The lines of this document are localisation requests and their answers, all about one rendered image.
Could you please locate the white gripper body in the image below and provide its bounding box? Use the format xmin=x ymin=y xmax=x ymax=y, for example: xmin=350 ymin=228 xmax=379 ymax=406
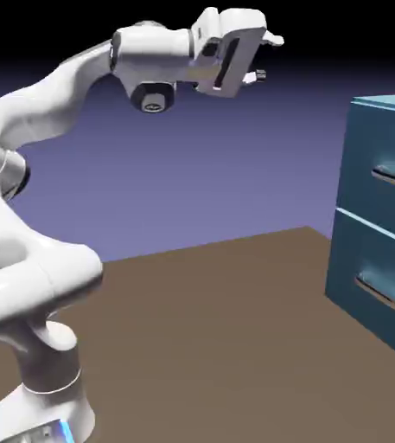
xmin=196 ymin=8 xmax=268 ymax=99

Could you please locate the blue drawer front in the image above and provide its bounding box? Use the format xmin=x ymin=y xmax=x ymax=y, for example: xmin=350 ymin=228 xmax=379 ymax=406
xmin=324 ymin=208 xmax=395 ymax=369
xmin=335 ymin=100 xmax=395 ymax=244

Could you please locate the blue cabinet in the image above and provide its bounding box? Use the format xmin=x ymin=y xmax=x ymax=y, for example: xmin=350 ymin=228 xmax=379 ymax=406
xmin=324 ymin=93 xmax=395 ymax=369

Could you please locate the silver drawer handle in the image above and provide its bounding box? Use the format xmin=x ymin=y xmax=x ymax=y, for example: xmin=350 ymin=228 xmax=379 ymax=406
xmin=370 ymin=164 xmax=395 ymax=194
xmin=354 ymin=274 xmax=395 ymax=311

